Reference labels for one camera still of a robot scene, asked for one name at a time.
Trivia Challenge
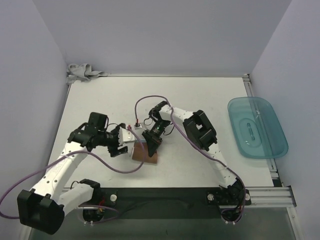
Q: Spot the orange brown bear towel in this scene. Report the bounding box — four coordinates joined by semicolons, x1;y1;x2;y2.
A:
130;141;159;165

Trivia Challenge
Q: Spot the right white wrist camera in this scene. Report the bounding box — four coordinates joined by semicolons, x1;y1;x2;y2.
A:
134;122;145;131

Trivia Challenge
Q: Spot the grey towel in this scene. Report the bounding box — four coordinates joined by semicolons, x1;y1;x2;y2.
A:
66;63;108;85

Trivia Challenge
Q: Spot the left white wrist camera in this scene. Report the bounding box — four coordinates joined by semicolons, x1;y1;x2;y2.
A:
118;127;136;146

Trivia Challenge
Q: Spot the aluminium front frame rail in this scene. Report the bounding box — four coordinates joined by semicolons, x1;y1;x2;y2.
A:
27;186;298;210

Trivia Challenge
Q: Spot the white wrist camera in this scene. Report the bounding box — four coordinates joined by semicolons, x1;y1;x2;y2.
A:
134;122;145;131
118;127;136;146

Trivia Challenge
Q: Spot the teal plastic tray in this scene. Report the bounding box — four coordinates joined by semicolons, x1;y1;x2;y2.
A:
227;97;289;159

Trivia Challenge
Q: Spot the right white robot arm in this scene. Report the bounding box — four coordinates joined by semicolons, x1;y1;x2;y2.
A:
142;101;247;208

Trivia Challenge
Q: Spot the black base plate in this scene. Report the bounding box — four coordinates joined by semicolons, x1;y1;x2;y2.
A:
80;200;243;223

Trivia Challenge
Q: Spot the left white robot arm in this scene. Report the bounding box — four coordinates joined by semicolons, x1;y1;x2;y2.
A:
17;112;128;235

